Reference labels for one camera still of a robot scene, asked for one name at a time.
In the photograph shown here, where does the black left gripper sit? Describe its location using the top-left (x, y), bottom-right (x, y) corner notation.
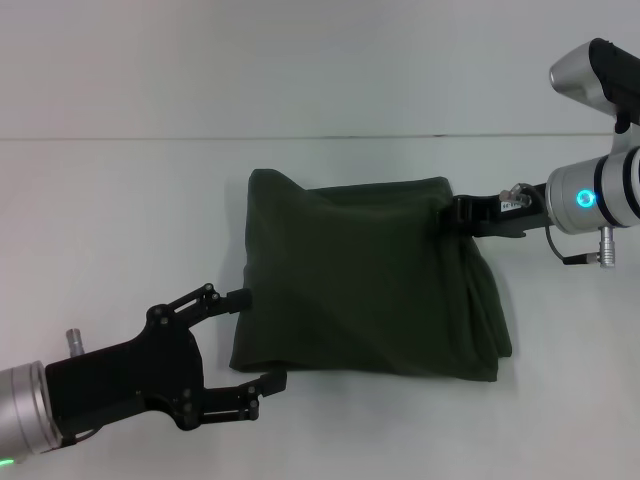
top-left (44, 282), bottom-right (289, 440)

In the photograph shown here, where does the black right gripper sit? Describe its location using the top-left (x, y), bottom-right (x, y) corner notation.
top-left (433, 191), bottom-right (555, 239)

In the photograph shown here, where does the dark green t-shirt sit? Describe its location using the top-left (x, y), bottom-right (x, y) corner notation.
top-left (228, 168), bottom-right (515, 385)

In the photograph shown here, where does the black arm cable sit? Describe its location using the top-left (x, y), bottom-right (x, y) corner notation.
top-left (543, 223), bottom-right (602, 267)

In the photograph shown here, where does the dark red arm cable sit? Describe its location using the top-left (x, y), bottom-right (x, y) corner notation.
top-left (62, 427), bottom-right (97, 447)

